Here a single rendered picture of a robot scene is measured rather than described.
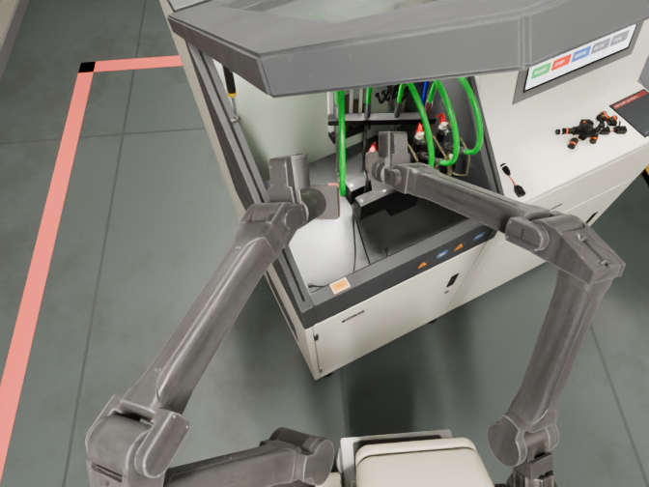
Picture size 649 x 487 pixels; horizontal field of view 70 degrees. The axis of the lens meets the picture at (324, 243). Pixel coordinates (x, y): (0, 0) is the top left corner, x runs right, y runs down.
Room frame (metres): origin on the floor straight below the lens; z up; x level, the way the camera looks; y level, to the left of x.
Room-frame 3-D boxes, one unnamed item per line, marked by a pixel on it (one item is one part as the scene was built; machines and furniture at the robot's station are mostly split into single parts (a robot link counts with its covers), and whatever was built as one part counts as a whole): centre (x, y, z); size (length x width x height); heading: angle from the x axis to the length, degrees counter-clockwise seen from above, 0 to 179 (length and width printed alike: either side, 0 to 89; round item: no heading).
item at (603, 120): (0.98, -0.87, 1.01); 0.23 x 0.11 x 0.06; 114
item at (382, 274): (0.60, -0.24, 0.87); 0.62 x 0.04 x 0.16; 114
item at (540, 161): (0.97, -0.84, 0.96); 0.70 x 0.22 x 0.03; 114
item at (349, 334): (0.58, -0.24, 0.44); 0.65 x 0.02 x 0.68; 114
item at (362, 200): (0.87, -0.25, 0.91); 0.34 x 0.10 x 0.15; 114
